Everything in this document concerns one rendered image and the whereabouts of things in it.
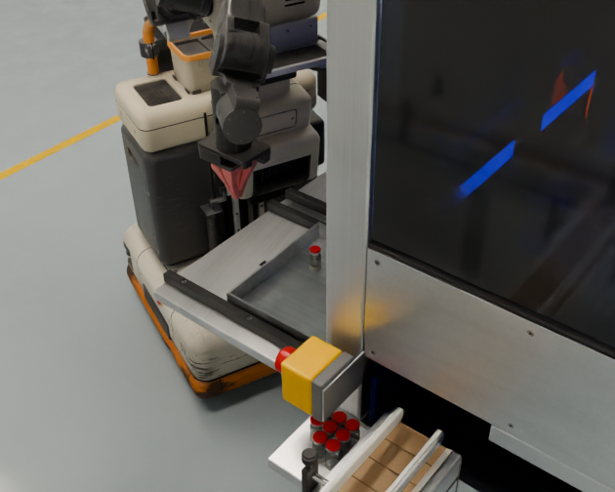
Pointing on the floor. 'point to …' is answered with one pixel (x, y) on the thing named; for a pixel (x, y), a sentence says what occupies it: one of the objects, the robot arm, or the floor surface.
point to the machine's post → (350, 178)
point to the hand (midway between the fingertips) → (237, 193)
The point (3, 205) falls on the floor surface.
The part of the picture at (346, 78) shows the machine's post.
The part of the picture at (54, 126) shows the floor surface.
